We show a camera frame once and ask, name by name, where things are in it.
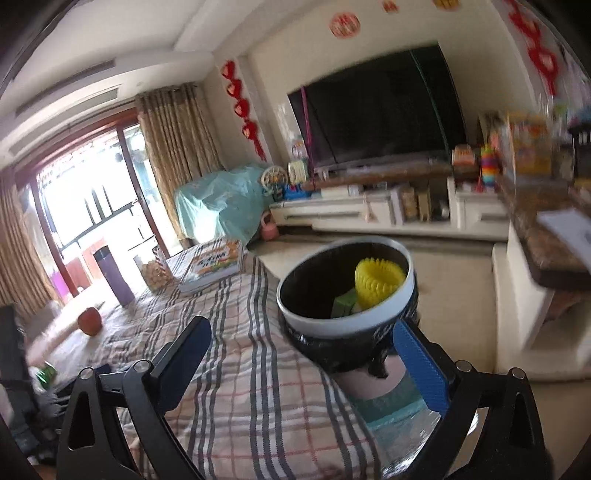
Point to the small red character sticker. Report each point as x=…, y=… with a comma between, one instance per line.
x=390, y=6

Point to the round red paper cutting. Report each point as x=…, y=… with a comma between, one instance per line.
x=345, y=25

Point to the green pink drink carton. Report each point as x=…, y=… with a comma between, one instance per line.
x=346, y=304

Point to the red apple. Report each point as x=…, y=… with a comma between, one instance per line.
x=89, y=321

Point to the white television cabinet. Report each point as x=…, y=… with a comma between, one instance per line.
x=332, y=214

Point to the green candy wrapper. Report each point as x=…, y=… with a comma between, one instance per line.
x=46, y=374

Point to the colourful round toy sign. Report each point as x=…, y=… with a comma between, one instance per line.
x=299, y=147

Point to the beige striped curtain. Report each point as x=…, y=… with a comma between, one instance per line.
x=23, y=258
x=180, y=147

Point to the green toy phone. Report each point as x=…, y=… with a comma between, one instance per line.
x=298, y=170

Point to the toy ferris wheel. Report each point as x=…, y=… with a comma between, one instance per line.
x=271, y=177

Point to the white counter with brown top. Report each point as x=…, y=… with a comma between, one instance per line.
x=521, y=286

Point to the pink plush cushion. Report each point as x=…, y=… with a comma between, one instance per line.
x=60, y=332

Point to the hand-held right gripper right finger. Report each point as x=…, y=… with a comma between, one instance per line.
x=420, y=364

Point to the white rim trash bin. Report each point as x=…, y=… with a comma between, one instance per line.
x=323, y=325

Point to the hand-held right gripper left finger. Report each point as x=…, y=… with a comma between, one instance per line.
x=184, y=360

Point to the teal cloth covered furniture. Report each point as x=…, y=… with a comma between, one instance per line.
x=221, y=203

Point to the black flat television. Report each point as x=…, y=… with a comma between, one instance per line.
x=378, y=115

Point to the blue toy blocks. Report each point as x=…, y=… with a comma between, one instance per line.
x=294, y=191

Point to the white paper sheet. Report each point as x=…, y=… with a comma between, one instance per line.
x=565, y=228

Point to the orange toy packaging box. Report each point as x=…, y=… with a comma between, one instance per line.
x=528, y=145

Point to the pink toy kettle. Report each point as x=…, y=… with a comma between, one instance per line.
x=270, y=228

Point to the clear jar of biscuit balls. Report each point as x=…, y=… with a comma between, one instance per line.
x=154, y=274

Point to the gold red wall sticker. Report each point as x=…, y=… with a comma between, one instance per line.
x=445, y=4

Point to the ceiling air vent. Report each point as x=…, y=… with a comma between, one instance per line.
x=69, y=104

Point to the brown frame glass door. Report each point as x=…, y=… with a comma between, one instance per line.
x=134, y=184

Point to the teal translucent plastic bag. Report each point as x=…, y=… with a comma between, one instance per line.
x=392, y=406

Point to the purple thermos bottle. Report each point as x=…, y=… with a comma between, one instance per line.
x=115, y=281

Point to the plaid blanket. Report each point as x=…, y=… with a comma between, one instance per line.
x=258, y=392

